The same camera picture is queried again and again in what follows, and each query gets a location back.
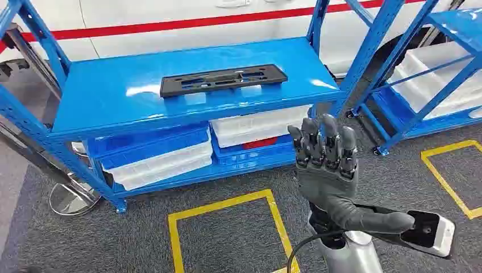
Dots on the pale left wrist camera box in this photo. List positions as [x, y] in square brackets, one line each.
[436, 235]

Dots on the red plastic part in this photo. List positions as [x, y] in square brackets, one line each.
[260, 143]

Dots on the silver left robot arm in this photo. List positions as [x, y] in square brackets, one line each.
[354, 254]

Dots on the white vehicle with red stripe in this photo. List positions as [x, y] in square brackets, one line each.
[188, 34]

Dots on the large white plastic crate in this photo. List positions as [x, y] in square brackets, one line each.
[433, 75]

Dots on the blue plastic crate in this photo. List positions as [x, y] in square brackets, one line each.
[252, 154]
[147, 145]

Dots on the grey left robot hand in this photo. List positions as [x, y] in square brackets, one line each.
[327, 184]

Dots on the grey metal post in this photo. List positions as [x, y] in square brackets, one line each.
[34, 60]

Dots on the wide blue steel shelf rack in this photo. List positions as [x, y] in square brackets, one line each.
[150, 90]

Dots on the narrow blue steel shelf rack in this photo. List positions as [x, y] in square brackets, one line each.
[380, 34]

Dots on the black plastic slotted plate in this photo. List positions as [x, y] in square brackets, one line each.
[222, 80]

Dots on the chrome stand with round base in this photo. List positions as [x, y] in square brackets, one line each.
[73, 197]

